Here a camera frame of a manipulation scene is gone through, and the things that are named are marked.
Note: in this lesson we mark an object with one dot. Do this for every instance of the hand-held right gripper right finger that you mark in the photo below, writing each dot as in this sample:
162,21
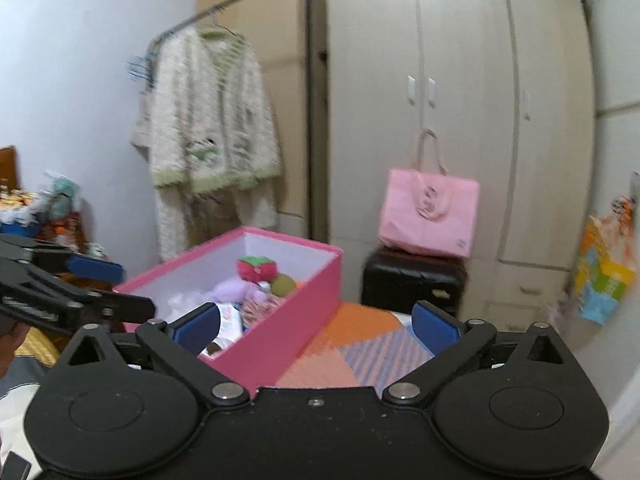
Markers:
435,327

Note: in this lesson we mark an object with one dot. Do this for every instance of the yellow blanket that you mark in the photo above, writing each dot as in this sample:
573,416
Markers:
40,347

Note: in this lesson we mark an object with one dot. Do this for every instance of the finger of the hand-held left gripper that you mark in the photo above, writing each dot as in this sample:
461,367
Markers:
100,310
95,269

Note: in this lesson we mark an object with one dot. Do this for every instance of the fluffy white pajama pants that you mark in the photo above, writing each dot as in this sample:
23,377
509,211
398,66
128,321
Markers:
170,225

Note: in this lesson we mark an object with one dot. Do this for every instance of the pink tote bag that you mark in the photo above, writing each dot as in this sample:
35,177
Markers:
427,215

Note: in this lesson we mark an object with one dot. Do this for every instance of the black suitcase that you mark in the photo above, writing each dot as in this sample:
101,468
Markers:
410,280

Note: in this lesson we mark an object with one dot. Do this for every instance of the black clothes rack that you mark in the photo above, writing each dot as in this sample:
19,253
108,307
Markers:
310,110

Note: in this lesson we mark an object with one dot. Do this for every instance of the wooden nightstand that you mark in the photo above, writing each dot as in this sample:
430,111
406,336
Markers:
10,170

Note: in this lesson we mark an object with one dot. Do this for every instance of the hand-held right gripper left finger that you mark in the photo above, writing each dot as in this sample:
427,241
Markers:
200,327

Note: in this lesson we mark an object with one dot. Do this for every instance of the fluffy white pajama jacket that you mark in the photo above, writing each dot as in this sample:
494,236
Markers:
210,110

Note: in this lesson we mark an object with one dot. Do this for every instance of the colourful paper bag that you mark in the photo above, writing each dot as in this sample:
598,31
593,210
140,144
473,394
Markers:
602,280

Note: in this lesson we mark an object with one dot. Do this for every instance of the beige wardrobe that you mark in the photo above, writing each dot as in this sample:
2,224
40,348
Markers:
460,60

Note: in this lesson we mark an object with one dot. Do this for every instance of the beige canvas tote bag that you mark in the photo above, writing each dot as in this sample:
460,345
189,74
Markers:
141,130

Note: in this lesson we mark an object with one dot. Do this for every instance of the white plastic bag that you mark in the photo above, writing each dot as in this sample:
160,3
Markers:
187,302

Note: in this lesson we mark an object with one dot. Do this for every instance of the tan wooden cabinet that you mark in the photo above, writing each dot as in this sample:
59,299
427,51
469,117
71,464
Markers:
285,85

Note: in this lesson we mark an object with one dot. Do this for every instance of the white snack packet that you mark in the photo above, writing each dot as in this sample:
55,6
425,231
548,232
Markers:
231,322

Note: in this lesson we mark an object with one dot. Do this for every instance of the strawberry plush toy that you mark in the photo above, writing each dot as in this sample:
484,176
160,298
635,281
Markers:
256,267

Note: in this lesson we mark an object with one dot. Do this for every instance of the clear bag with teal contents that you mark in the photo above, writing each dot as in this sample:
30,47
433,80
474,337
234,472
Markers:
62,192

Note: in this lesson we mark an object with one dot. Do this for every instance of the pink floral scrunchie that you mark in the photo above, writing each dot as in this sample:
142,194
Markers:
260,310

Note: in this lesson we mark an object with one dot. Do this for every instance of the pink cardboard box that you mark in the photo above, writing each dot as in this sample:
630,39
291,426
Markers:
290,325

